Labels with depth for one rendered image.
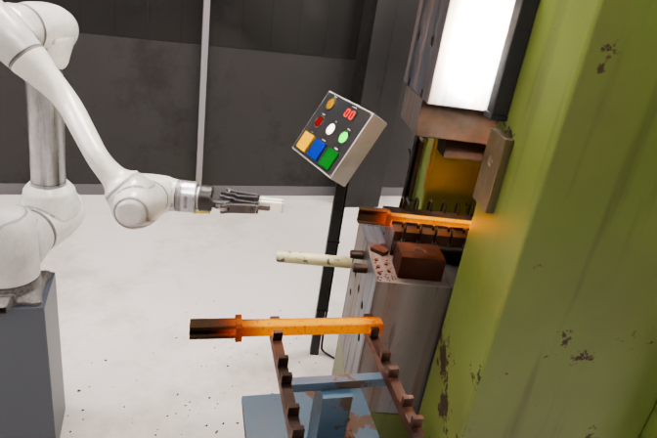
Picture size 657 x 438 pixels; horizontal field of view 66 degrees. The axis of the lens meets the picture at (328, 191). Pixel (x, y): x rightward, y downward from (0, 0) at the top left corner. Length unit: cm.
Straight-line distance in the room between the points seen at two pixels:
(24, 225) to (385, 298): 105
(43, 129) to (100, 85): 197
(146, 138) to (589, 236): 314
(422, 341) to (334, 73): 270
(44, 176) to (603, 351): 160
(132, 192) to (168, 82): 244
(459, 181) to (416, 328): 53
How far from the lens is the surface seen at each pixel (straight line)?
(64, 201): 182
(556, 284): 113
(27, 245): 171
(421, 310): 141
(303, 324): 110
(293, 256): 194
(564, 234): 108
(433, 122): 134
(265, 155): 389
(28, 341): 184
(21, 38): 153
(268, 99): 377
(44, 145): 176
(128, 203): 126
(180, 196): 143
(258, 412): 129
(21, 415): 203
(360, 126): 184
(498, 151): 114
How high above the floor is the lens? 160
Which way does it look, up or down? 22 degrees down
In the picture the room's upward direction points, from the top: 9 degrees clockwise
